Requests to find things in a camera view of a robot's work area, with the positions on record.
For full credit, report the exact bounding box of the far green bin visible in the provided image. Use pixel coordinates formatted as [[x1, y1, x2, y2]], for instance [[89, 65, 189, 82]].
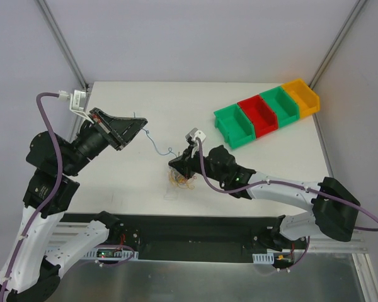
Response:
[[260, 86, 300, 128]]

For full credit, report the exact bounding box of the green bin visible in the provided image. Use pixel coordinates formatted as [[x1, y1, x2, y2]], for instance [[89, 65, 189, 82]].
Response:
[[260, 86, 300, 128], [214, 104, 256, 149]]

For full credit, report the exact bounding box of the near green bin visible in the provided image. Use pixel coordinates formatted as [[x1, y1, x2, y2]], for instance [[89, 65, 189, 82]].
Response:
[[214, 104, 256, 149]]

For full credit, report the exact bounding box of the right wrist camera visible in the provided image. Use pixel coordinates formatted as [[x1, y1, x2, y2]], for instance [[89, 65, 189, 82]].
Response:
[[185, 128, 207, 158]]

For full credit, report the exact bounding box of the white cable duct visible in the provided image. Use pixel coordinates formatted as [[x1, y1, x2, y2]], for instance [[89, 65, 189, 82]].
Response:
[[252, 252, 275, 265], [81, 247, 139, 261]]

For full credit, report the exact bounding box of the aluminium frame post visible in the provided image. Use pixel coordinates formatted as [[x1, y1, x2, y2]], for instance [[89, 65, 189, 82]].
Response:
[[34, 0, 89, 91], [309, 0, 370, 90]]

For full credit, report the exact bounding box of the yellow bin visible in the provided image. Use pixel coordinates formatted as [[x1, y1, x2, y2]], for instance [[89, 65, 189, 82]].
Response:
[[281, 79, 321, 119]]

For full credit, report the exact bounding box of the right aluminium frame post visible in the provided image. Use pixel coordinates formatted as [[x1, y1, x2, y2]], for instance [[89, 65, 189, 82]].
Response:
[[309, 0, 370, 90]]

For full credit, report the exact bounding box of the right white cable duct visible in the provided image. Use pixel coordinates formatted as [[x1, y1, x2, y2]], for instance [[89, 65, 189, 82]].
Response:
[[252, 252, 275, 265]]

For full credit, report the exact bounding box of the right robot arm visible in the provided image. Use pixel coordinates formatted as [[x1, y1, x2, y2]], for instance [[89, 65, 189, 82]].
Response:
[[168, 145, 360, 251]]

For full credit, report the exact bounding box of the red bin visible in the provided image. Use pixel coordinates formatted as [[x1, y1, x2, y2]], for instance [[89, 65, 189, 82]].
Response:
[[238, 94, 278, 138]]

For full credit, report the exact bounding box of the left aluminium frame post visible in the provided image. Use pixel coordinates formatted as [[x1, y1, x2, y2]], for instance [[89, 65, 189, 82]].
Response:
[[34, 0, 89, 91]]

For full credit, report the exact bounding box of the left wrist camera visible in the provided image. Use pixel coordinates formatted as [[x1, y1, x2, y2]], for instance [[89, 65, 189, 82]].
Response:
[[58, 90, 94, 124]]

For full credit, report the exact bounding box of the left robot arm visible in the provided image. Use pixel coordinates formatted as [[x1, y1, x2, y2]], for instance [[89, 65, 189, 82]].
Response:
[[0, 108, 147, 301]]

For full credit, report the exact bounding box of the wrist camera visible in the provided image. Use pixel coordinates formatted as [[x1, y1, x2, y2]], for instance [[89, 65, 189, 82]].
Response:
[[185, 128, 207, 158], [58, 90, 94, 124]]

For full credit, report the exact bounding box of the left white cable duct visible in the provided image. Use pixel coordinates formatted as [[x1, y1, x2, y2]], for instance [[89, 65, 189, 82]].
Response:
[[81, 247, 139, 261]]

